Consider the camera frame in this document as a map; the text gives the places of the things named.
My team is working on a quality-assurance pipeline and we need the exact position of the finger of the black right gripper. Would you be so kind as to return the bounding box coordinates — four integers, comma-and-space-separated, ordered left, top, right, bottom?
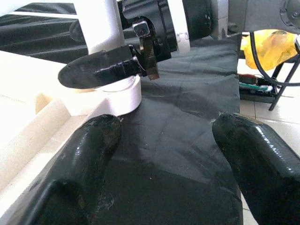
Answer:
57, 45, 142, 90
68, 20, 89, 43

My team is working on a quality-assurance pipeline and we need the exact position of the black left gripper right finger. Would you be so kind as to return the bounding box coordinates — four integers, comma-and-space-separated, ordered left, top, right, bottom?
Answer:
211, 112, 300, 225

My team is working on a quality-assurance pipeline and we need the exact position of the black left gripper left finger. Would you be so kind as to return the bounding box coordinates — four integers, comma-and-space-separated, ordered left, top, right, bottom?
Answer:
20, 114, 123, 225

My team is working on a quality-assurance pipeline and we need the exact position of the white plastic table leg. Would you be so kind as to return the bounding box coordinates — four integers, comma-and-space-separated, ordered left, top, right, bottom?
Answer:
75, 0, 142, 94

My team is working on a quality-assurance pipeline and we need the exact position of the white plastic table top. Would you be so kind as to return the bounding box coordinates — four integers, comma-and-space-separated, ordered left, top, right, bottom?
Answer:
0, 50, 143, 220

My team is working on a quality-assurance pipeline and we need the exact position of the black box with coloured items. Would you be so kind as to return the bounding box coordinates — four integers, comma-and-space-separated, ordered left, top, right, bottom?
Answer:
237, 73, 277, 104

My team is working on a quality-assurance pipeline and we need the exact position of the black metal stand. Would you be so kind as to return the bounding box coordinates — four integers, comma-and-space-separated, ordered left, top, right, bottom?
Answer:
268, 35, 300, 113

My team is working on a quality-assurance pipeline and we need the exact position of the black table cloth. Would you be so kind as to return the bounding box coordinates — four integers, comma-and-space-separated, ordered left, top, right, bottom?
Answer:
0, 2, 246, 225

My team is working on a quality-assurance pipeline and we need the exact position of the yellow plastic bag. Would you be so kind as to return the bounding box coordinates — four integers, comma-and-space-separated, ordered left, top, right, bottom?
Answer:
240, 29, 300, 70

